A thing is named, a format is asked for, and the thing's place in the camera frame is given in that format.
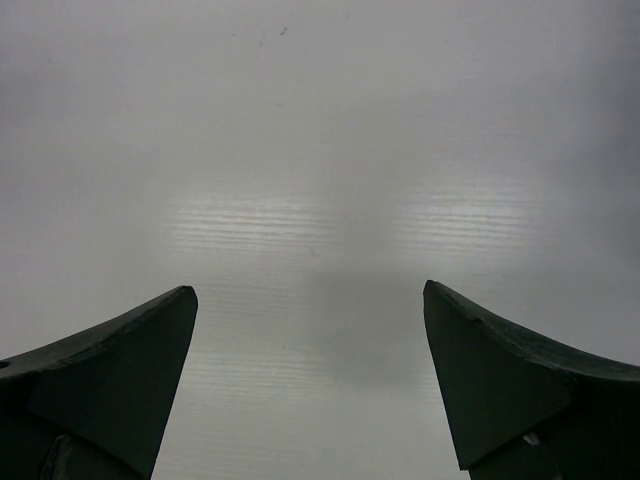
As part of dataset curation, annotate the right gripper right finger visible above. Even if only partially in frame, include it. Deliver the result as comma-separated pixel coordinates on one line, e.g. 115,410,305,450
423,280,639,479

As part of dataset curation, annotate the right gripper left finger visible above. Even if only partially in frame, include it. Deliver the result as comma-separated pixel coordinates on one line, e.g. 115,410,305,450
1,286,198,479

